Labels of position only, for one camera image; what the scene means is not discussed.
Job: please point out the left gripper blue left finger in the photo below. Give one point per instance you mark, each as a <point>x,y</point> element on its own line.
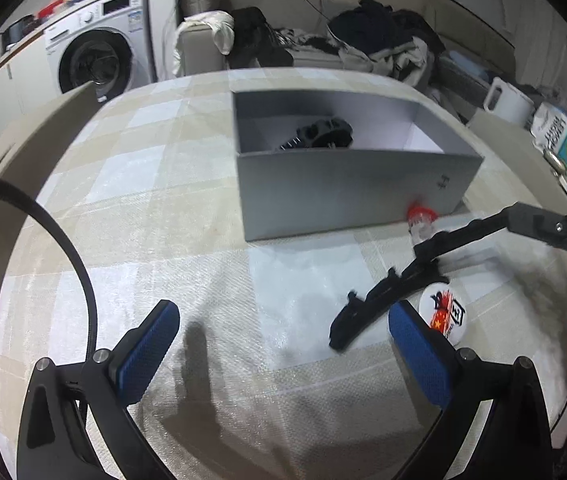
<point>53,442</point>

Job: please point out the black claw hair clip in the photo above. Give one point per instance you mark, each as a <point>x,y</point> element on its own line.
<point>334,132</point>

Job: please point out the white washing machine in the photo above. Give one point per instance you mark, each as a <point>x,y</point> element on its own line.
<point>105,42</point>

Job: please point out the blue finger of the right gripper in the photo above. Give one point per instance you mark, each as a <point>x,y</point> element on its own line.
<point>519,218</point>

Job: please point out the black garment on sofa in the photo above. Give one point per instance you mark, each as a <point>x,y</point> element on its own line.
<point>255,42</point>

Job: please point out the red white small trinket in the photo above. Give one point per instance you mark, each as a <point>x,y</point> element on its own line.
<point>421,223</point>

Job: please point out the white garment on armrest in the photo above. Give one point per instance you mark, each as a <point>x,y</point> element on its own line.
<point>202,43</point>

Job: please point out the beige box right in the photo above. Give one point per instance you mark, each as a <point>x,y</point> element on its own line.
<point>515,147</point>

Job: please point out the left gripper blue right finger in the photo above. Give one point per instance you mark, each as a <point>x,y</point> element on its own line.
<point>515,442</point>

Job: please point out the long black hair clip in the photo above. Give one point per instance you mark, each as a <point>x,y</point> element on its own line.
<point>359,313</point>

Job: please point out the grey open cardboard box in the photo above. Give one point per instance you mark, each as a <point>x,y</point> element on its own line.
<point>406,150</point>

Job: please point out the round pin badge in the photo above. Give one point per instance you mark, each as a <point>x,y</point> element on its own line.
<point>441,309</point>

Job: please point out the beige cardboard box left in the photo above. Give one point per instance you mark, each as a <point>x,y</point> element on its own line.
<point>31,147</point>

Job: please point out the white electric kettle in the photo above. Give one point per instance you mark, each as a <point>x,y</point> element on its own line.
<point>508,103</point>

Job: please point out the dark clothes pile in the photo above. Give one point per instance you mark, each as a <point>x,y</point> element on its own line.
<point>376,39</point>

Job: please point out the grey sofa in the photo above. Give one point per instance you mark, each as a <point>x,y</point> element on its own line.
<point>303,32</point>

